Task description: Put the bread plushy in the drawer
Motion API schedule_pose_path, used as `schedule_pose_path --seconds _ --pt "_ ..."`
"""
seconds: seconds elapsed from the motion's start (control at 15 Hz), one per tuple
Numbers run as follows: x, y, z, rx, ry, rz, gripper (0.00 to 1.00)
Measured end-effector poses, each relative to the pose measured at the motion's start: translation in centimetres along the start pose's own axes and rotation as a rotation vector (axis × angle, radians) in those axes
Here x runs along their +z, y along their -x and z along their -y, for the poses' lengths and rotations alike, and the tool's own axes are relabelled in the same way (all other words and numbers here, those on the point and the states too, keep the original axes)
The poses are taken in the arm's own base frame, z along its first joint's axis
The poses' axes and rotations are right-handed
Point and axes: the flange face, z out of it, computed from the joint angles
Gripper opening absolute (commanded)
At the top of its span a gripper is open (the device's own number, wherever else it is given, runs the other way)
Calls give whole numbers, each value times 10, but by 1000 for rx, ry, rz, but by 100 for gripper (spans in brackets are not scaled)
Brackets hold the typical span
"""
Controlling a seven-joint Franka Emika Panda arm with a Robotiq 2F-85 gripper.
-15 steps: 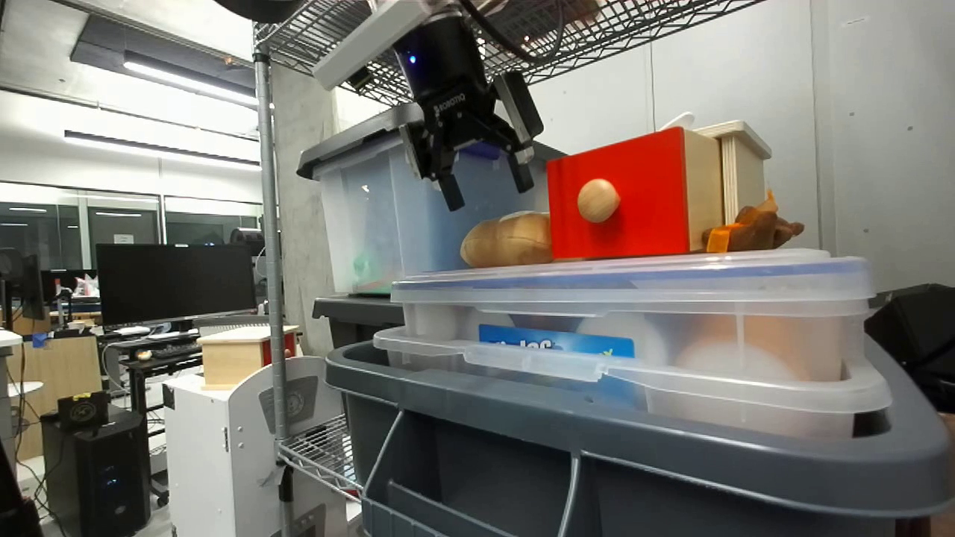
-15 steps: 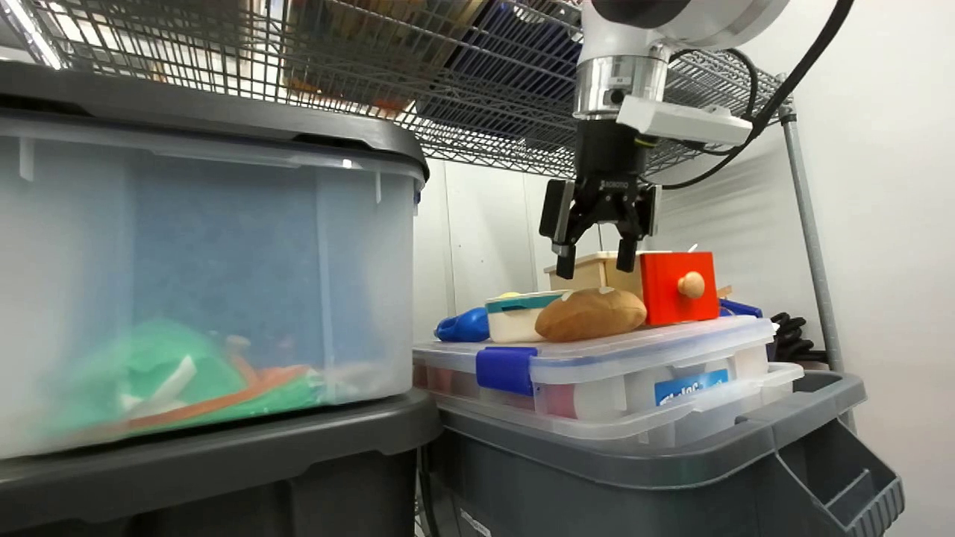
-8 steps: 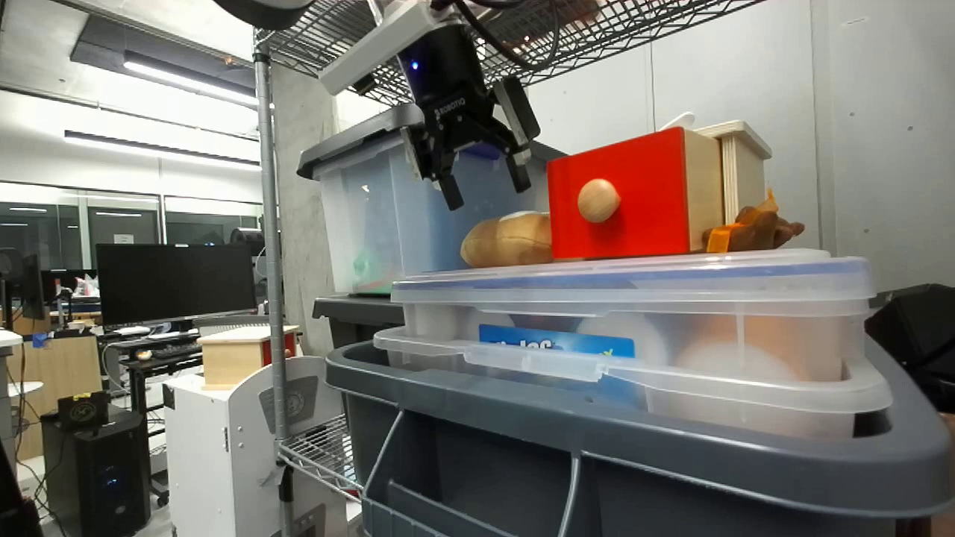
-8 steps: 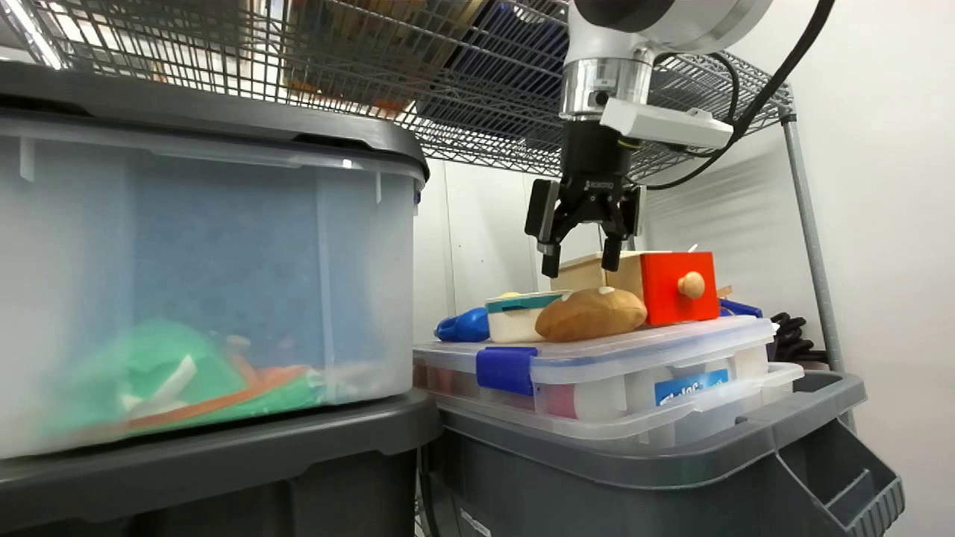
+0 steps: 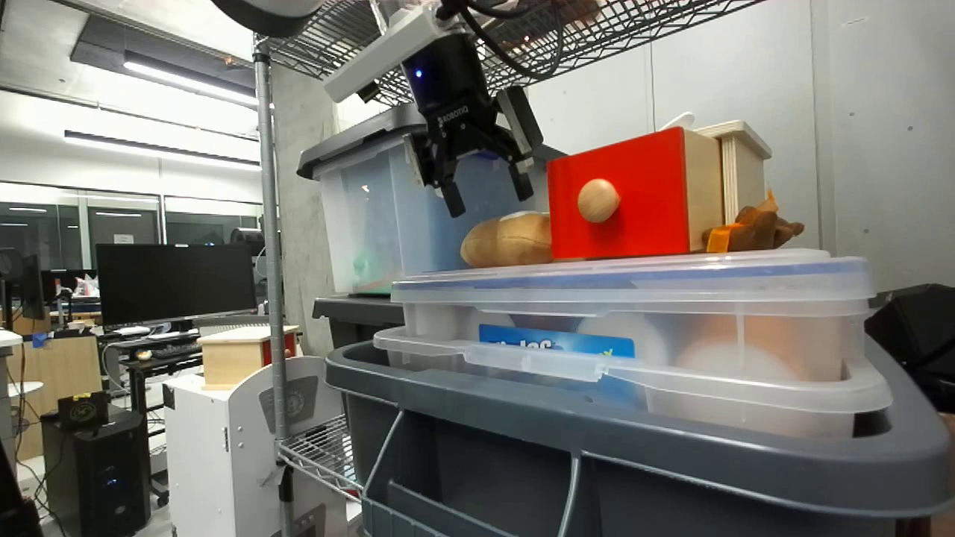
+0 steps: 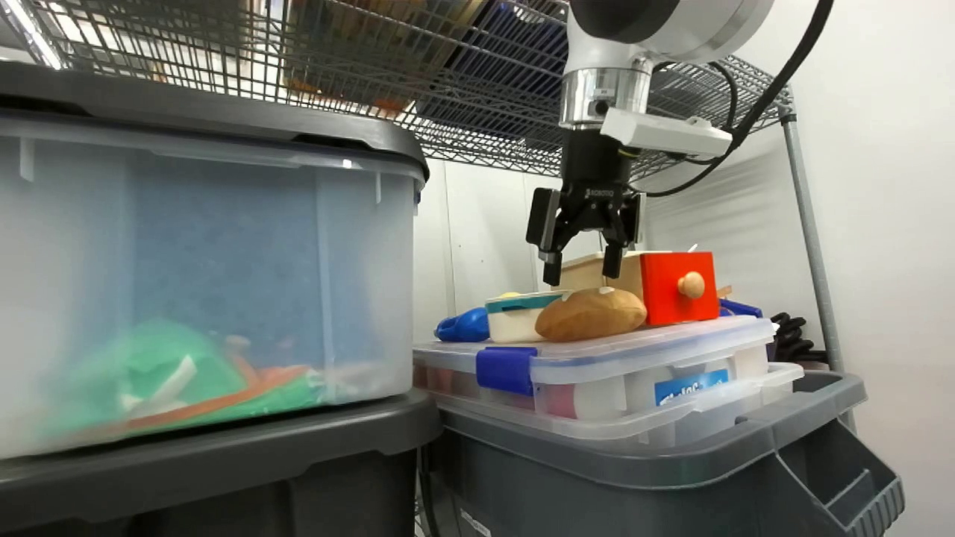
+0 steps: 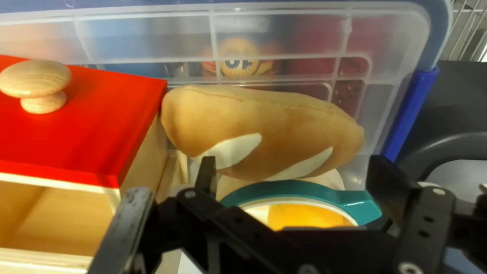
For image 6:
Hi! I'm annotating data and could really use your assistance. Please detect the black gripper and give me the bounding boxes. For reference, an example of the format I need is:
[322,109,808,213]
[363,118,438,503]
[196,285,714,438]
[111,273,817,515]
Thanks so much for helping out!
[526,130,644,289]

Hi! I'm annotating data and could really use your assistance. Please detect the brown bread plushy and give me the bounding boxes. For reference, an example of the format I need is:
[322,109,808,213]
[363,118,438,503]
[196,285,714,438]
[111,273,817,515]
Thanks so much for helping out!
[534,285,651,348]

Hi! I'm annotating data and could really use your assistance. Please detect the red-fronted wooden drawer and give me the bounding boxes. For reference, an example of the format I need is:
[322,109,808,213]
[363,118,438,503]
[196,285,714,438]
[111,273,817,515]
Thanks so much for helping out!
[605,249,726,328]

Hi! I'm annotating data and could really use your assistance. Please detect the wooden cup teal rim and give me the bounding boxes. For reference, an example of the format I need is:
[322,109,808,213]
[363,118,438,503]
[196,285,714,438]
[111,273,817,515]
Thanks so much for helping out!
[483,289,563,345]

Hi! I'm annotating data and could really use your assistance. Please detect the clear container blue latch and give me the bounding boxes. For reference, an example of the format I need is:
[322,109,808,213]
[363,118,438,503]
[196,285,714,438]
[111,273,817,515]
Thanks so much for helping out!
[413,313,781,424]

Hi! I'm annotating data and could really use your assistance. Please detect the blue plastic toy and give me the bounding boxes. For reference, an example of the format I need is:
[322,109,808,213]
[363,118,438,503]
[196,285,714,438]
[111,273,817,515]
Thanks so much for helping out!
[432,306,493,348]
[720,297,766,324]

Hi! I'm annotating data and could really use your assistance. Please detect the metal shelf pole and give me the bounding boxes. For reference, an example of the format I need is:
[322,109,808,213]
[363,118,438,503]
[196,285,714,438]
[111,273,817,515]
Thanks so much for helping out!
[775,109,847,376]

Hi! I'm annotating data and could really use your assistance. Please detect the grey tote with flap lid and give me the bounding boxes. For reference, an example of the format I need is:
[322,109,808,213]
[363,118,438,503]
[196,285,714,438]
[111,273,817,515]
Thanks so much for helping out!
[422,370,907,537]

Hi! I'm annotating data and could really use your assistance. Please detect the large clear bin grey lid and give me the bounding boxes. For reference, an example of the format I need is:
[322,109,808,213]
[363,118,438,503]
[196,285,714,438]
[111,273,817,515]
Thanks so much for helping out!
[0,63,432,464]

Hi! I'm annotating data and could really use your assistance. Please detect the green cloth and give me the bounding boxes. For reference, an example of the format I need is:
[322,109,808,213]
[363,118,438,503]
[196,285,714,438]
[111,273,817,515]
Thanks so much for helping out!
[41,319,322,437]

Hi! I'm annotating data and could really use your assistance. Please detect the dark grey storage tote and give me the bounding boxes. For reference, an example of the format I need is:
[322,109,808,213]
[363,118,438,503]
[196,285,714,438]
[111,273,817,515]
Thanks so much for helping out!
[0,392,441,537]

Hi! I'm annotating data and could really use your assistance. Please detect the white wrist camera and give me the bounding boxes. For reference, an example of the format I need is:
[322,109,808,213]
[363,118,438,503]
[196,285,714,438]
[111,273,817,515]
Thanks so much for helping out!
[596,104,738,163]

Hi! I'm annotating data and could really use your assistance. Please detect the metal wire shelf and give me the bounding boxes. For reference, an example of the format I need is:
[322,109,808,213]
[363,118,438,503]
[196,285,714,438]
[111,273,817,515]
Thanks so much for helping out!
[0,0,799,188]

